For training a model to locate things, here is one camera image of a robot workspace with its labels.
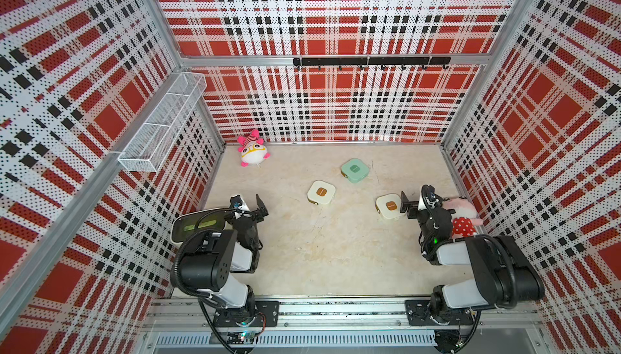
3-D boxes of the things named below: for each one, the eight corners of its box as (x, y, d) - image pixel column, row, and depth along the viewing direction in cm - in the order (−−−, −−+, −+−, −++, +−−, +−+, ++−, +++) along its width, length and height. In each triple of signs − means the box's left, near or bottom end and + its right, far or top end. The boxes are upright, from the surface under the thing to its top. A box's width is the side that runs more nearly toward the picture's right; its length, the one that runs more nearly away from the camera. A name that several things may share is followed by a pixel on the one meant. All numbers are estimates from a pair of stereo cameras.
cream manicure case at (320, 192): (304, 201, 103) (304, 197, 100) (313, 182, 109) (312, 178, 107) (330, 208, 100) (330, 205, 98) (337, 189, 107) (337, 185, 104)
